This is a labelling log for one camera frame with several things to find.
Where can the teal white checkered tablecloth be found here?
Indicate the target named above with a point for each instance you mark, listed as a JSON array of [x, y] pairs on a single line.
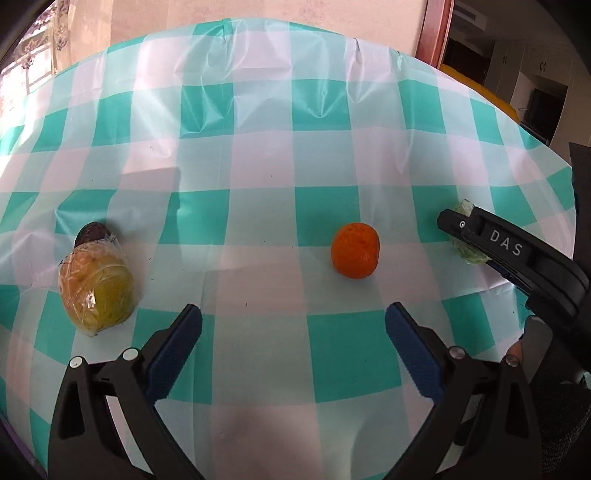
[[277, 184]]

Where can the pink door frame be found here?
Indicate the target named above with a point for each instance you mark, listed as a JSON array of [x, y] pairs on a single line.
[[436, 32]]

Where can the half pear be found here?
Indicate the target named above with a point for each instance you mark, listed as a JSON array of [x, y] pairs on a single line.
[[471, 251]]

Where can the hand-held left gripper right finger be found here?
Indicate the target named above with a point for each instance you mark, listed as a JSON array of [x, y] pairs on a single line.
[[413, 350]]

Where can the white cabinet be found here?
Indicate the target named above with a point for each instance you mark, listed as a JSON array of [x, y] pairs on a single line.
[[540, 78]]

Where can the person's right hand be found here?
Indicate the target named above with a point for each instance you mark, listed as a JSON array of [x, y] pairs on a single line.
[[558, 415]]

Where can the dark brown date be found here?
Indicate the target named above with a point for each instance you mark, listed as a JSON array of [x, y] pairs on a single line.
[[92, 233]]

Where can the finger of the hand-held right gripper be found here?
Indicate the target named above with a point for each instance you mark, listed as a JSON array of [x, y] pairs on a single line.
[[508, 274], [503, 242]]

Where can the patterned lace curtain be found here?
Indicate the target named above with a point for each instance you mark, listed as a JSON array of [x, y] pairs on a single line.
[[53, 37]]

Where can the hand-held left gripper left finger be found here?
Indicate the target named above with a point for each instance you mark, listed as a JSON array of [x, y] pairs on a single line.
[[175, 350]]

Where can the yellow-green mango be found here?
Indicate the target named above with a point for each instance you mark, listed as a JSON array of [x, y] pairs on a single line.
[[99, 288]]

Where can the large orange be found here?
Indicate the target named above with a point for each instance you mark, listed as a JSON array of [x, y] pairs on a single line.
[[355, 251]]

